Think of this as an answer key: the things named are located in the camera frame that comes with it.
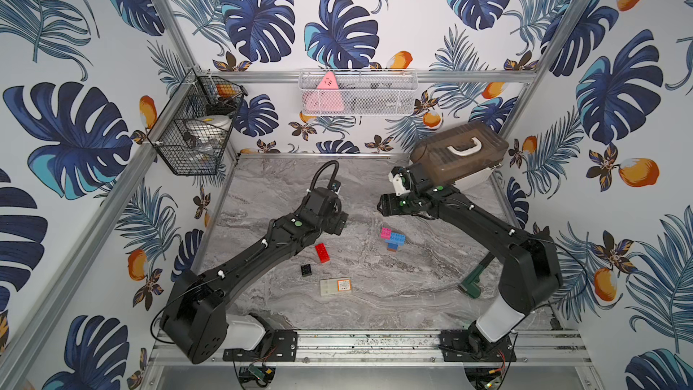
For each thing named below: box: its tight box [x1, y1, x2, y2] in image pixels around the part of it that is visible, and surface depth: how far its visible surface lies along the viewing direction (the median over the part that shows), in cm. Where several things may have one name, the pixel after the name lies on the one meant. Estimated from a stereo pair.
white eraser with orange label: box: [319, 276, 353, 297], surface depth 86 cm
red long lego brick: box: [314, 242, 331, 264], surface depth 93 cm
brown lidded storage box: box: [410, 121, 509, 186], surface depth 97 cm
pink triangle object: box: [305, 71, 344, 112], surface depth 92 cm
